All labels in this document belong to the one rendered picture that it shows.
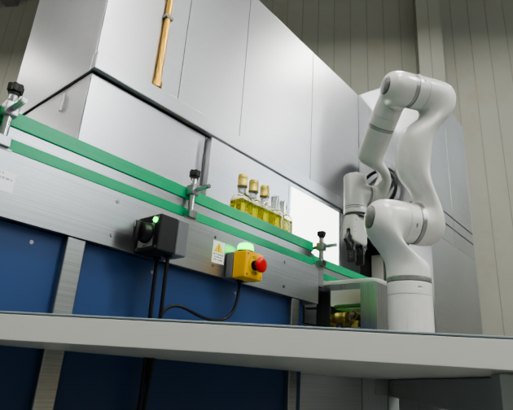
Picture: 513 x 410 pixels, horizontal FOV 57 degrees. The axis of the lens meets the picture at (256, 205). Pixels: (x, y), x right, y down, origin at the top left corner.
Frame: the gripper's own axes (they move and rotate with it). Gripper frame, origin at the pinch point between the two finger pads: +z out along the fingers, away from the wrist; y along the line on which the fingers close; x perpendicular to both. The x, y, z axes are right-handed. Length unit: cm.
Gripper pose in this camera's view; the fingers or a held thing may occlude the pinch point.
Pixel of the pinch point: (356, 258)
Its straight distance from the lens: 168.8
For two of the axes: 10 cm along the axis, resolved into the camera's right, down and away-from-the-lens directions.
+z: -0.6, 9.4, -3.4
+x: 7.5, -1.8, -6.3
